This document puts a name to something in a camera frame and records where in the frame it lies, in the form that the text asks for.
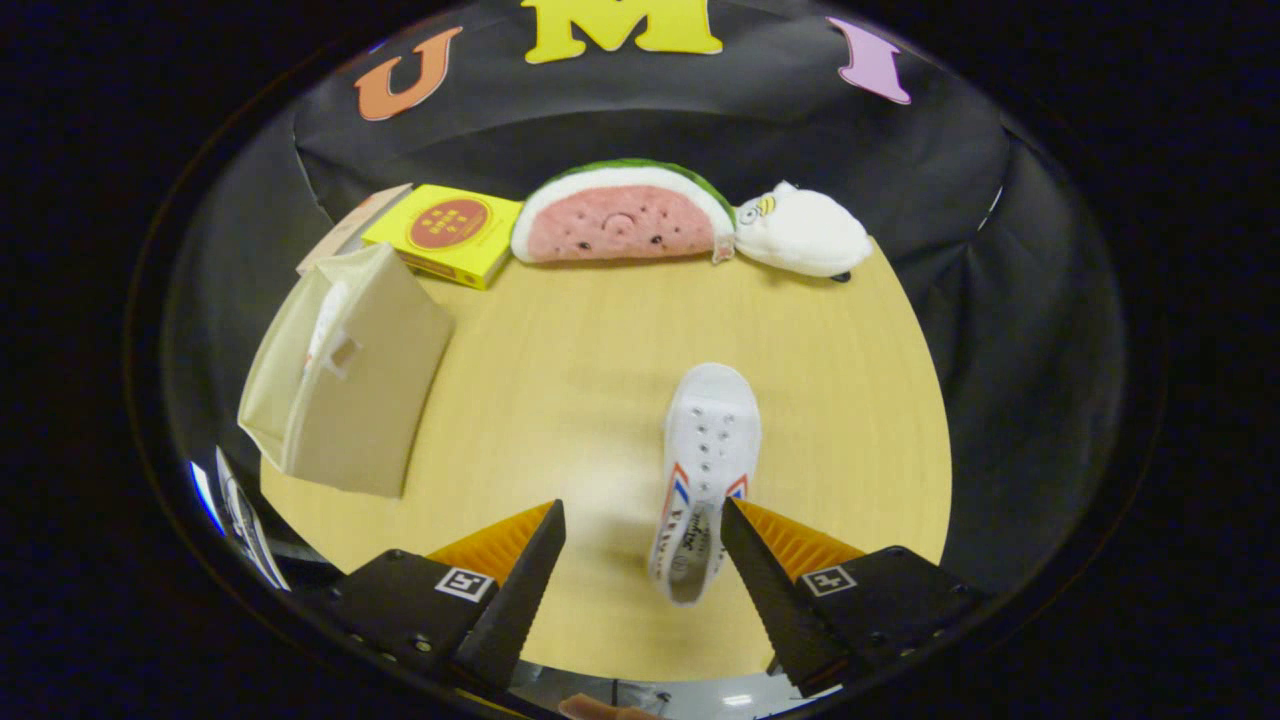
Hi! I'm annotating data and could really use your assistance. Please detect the white plush toy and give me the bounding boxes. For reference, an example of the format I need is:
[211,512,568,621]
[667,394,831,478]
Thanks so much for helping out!
[733,181,874,282]

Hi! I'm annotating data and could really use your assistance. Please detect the watermelon slice plush toy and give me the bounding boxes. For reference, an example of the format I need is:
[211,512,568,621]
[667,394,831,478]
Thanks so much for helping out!
[510,159,739,265]

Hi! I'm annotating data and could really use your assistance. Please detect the yellow book with red circle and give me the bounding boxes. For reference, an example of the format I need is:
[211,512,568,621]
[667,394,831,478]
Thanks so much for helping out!
[362,184,525,291]

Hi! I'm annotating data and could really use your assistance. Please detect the beige book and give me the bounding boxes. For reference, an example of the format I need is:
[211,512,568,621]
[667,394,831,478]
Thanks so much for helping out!
[296,183,413,276]

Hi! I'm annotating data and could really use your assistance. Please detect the beige fabric storage box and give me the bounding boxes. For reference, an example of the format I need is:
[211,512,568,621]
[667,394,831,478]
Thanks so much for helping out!
[237,242,457,499]

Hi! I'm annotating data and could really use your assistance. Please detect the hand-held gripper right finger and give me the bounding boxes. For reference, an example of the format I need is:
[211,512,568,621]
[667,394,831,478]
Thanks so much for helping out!
[720,497,991,699]

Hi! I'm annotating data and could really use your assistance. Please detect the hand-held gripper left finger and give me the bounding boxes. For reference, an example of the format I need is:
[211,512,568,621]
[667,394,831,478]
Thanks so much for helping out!
[320,499,567,699]

